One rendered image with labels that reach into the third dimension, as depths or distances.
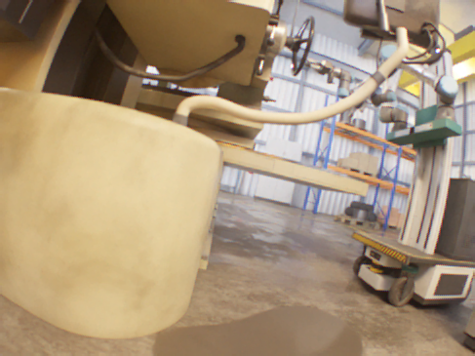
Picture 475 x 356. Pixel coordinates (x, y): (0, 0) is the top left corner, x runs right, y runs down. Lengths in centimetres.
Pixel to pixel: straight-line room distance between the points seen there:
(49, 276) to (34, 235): 11
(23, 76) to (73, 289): 66
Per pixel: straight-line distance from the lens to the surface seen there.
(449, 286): 175
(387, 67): 80
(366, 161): 870
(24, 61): 96
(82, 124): 59
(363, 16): 87
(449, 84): 159
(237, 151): 180
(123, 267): 64
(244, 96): 176
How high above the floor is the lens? 50
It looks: level
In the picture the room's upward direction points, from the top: 13 degrees clockwise
